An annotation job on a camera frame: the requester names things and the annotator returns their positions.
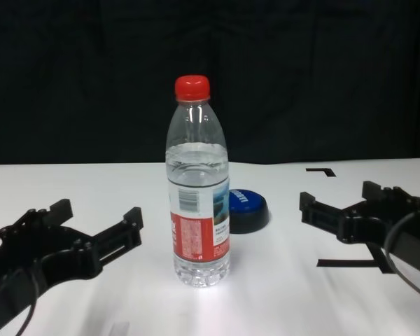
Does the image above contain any black curtain backdrop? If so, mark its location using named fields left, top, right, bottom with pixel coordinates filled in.
left=0, top=0, right=420, bottom=166

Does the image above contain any black T-shaped tape mark long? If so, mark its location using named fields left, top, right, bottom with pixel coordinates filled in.
left=317, top=242, right=395, bottom=274

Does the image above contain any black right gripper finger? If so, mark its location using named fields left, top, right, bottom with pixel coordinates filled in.
left=298, top=190, right=348, bottom=243
left=361, top=180, right=420, bottom=211

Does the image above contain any blue push button black base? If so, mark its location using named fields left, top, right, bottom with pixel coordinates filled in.
left=228, top=188, right=271, bottom=235

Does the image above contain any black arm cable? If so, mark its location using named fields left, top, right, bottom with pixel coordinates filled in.
left=10, top=267, right=39, bottom=336
left=384, top=209, right=420, bottom=304

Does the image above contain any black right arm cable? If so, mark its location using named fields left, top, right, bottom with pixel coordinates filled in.
left=384, top=209, right=420, bottom=304

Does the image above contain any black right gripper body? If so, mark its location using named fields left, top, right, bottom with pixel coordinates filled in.
left=338, top=198, right=420, bottom=271

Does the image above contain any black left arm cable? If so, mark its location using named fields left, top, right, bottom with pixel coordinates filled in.
left=10, top=267, right=39, bottom=336

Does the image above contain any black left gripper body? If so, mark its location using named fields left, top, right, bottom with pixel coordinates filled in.
left=0, top=211, right=102, bottom=309

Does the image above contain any black L-shaped tape mark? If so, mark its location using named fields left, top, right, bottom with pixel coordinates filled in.
left=305, top=167, right=337, bottom=178

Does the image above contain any clear water bottle red cap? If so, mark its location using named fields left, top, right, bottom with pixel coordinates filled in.
left=164, top=73, right=231, bottom=288

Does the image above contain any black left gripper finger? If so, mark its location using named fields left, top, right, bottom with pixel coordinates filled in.
left=24, top=197, right=74, bottom=229
left=88, top=206, right=143, bottom=271

